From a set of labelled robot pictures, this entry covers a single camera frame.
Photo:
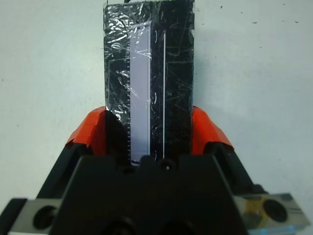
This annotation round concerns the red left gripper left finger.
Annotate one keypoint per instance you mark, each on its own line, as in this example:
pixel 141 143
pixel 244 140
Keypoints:
pixel 95 132

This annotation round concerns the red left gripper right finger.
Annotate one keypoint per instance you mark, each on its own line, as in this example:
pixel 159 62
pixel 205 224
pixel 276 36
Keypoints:
pixel 205 132

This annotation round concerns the black plastic-wrapped box lid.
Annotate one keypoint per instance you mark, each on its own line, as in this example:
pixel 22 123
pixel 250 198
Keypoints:
pixel 176 73

